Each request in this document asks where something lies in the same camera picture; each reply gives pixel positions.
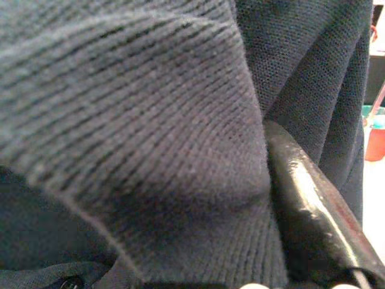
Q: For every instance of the black TV console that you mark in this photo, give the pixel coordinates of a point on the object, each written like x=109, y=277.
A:
x=377, y=78

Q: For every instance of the red plastic hanger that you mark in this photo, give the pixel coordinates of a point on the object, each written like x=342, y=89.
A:
x=379, y=99

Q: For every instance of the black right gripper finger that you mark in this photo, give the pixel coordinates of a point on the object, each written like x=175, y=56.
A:
x=312, y=228

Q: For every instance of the plain black garment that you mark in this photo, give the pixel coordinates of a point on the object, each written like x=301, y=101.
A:
x=135, y=120

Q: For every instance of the orange bin teal bag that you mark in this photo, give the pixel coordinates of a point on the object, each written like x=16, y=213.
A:
x=376, y=144

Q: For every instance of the navy shirt red collar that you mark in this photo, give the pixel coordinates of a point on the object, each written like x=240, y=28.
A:
x=300, y=75

